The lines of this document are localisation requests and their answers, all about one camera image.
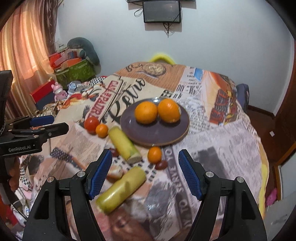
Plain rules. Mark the grey ceramic plate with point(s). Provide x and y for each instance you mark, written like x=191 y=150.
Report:
x=157 y=133

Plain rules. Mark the large orange left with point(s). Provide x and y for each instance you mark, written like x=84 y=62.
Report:
x=146 y=112

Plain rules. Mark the dark red jujube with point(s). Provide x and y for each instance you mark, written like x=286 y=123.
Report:
x=161 y=165
x=114 y=152

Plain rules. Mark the large orange right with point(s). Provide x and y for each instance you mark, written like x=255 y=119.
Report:
x=169 y=111

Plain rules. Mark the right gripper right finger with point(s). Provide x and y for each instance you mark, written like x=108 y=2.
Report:
x=242 y=219

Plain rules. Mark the red tomato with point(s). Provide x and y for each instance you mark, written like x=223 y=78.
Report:
x=90 y=124

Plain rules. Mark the yellow foam chair back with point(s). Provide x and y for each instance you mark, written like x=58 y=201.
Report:
x=162 y=58

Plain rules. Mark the green storage box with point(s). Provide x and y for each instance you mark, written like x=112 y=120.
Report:
x=81 y=71

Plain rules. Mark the large orange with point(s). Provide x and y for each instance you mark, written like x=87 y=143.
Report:
x=169 y=111
x=146 y=112

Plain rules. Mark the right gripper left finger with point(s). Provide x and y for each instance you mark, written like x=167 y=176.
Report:
x=48 y=216

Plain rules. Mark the pink bear figurine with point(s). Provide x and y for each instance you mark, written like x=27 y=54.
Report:
x=59 y=92

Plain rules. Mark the small black wall monitor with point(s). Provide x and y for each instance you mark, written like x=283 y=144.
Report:
x=161 y=11

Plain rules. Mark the orange striped curtain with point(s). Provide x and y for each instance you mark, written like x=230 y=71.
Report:
x=27 y=41

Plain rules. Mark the red gift box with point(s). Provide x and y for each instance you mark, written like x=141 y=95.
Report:
x=42 y=90

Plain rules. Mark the dark blue bag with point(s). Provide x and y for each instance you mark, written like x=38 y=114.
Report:
x=243 y=96

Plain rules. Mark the retro printed tablecloth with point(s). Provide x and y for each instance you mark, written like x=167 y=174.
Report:
x=220 y=138

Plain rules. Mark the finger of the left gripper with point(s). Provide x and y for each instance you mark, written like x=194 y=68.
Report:
x=46 y=132
x=27 y=122

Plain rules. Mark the peeled pomelo segment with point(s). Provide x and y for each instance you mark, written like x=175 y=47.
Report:
x=115 y=172

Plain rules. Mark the small tangerine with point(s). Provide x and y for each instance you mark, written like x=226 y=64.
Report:
x=102 y=130
x=154 y=155

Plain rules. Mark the left human hand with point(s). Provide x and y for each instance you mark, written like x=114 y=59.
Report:
x=14 y=173

